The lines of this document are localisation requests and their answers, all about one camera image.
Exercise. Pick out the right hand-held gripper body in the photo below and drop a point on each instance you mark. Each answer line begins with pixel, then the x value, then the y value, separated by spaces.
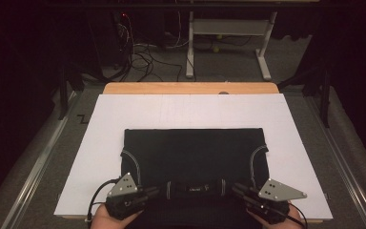
pixel 278 192

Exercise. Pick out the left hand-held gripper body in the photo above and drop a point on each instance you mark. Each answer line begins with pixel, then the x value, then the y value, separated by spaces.
pixel 124 187

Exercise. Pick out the black knit vest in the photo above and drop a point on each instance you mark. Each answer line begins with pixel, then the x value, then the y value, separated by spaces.
pixel 193 159

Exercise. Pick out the person's right hand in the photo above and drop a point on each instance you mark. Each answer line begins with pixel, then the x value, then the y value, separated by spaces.
pixel 290 221

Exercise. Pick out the person's left hand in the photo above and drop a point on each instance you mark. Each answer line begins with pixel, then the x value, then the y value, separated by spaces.
pixel 103 221

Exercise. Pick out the white table cover sheet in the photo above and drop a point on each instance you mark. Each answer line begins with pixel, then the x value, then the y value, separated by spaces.
pixel 171 111

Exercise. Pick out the wooden table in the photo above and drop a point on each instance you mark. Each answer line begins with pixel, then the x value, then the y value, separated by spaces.
pixel 139 88

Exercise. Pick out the black stand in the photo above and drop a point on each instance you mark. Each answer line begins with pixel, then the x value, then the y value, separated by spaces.
pixel 324 95
pixel 64 92

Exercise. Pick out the yellow-green ball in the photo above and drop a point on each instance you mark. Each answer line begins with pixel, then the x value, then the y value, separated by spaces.
pixel 216 49

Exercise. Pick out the dark computer tower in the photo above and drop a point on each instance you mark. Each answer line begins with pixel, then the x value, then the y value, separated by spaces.
pixel 108 38

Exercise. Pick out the metal floor rail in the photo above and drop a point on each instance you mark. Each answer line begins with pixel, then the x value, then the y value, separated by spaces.
pixel 41 159
pixel 340 159

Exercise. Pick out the white metal desk frame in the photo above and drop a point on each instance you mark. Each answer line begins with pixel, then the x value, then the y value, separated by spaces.
pixel 228 27

